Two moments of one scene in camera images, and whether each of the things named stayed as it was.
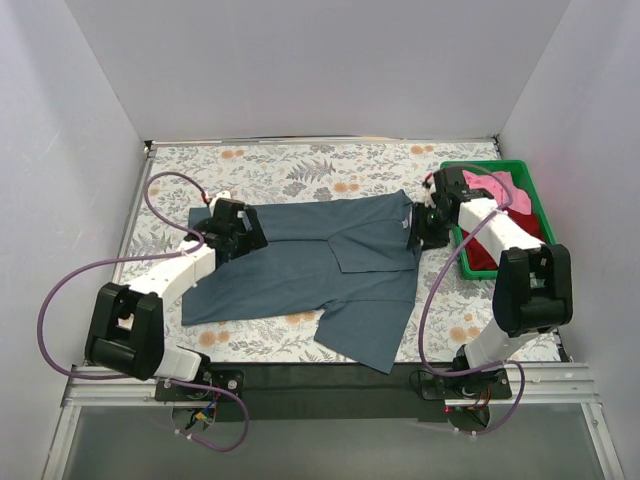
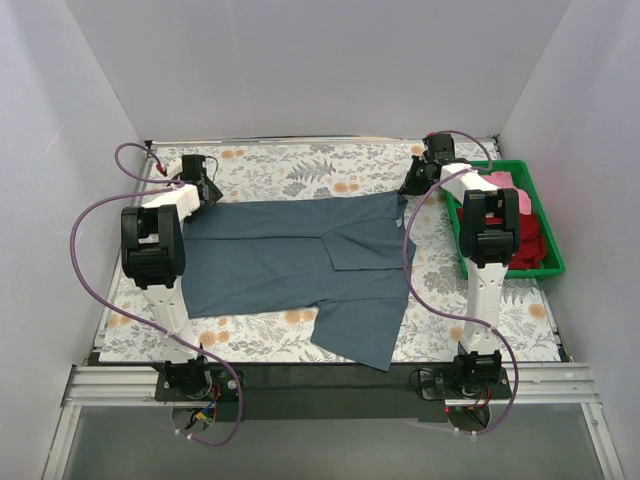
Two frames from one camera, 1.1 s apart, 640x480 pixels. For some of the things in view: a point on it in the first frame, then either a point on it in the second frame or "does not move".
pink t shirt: [520, 200] does not move
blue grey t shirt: [357, 258] does not move
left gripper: [249, 228] to [208, 190]
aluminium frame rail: [534, 382] does not move
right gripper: [422, 228] to [414, 180]
